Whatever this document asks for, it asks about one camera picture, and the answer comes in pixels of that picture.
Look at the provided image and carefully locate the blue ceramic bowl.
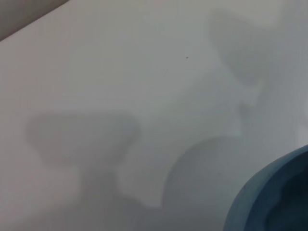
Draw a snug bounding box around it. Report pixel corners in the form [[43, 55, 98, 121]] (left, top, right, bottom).
[[223, 144, 308, 231]]

